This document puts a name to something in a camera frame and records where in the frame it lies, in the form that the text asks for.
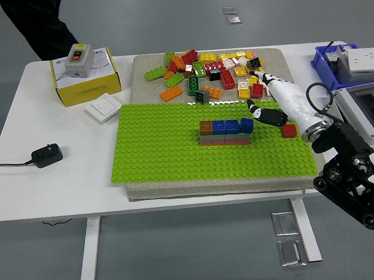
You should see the red long brick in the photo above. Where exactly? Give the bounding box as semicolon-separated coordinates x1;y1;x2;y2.
180;49;200;66
203;60;226;73
219;69;237;91

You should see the metal floor hatch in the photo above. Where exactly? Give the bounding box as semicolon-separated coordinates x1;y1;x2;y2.
269;211;299;237
275;238;310;268

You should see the grey electrical enclosure box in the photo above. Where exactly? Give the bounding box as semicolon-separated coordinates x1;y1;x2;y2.
326;79;374;155

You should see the green studded baseplate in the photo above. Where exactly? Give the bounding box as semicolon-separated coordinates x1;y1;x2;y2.
111;93;321;190

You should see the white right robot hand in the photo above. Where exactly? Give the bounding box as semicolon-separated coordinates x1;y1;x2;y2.
245;70;331;138

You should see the black adapter cord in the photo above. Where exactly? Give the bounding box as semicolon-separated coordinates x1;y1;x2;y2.
0;159;33;169

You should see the black power adapter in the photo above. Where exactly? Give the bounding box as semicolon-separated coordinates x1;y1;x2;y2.
30;142;64;170

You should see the yellow and white cardboard box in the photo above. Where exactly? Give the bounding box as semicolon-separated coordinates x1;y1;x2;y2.
47;44;125;110

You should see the white and orange device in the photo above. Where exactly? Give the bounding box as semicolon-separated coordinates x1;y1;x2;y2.
324;45;348;63

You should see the orange long brick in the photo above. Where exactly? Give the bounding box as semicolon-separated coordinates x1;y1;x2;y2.
202;86;225;101
160;85;184;103

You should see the black brick with round hole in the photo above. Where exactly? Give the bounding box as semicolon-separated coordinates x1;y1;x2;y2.
247;56;262;72

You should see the grey-brown foam mat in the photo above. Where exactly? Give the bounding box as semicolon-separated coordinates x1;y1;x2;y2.
124;43;328;209

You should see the brown square brick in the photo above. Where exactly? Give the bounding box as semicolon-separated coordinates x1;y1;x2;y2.
198;120;214;136

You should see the red square brick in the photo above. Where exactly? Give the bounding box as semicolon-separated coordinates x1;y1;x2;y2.
281;123;299;139
251;83;266;99

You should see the blue plastic bin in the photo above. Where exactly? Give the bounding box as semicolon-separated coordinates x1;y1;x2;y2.
309;42;374;94

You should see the grey block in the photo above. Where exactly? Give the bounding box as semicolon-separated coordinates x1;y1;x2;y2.
347;68;374;85

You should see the dark grey square brick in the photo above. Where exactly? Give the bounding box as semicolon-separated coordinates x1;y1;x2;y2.
195;89;211;105

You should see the small blue square brick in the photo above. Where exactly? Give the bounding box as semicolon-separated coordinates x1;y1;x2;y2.
239;117;255;134

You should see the white table leg with foot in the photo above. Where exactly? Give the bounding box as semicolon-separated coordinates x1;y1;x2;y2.
286;197;326;264

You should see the person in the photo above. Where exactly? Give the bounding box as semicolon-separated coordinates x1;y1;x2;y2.
0;0;81;63

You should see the grey push-button switch box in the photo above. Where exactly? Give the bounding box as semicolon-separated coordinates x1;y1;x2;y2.
63;43;96;80

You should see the white wall socket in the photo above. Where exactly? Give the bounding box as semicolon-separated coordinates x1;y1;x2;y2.
345;46;374;74

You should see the white wall switch panel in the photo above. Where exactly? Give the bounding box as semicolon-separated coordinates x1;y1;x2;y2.
84;91;124;124

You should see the black cable under table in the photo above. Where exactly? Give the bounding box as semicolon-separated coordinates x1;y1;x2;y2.
42;218;72;227

